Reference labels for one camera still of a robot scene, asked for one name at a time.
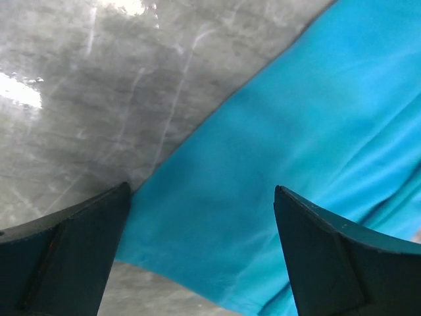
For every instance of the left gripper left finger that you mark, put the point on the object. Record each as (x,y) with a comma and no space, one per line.
(59,264)

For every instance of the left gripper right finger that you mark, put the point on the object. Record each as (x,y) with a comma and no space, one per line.
(338,267)

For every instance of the teal t shirt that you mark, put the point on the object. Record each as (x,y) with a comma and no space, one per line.
(335,118)

